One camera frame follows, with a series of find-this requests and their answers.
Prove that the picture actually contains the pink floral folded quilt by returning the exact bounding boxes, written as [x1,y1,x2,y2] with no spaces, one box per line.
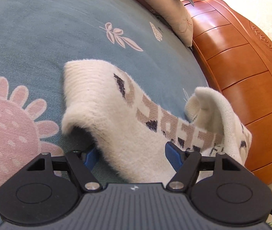
[107,0,194,47]

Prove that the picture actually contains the white fuzzy sweater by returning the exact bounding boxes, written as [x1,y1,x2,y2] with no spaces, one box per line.
[61,59,253,185]

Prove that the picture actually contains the blue floral bed sheet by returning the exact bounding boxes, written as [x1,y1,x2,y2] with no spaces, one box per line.
[0,0,219,230]

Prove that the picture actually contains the wooden headboard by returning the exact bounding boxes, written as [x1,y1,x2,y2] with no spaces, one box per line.
[181,0,272,186]

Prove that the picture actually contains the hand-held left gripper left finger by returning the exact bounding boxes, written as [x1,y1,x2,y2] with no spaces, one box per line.
[25,146,103,192]

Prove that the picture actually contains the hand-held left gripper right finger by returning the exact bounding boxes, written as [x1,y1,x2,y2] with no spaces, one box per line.
[165,141,245,192]

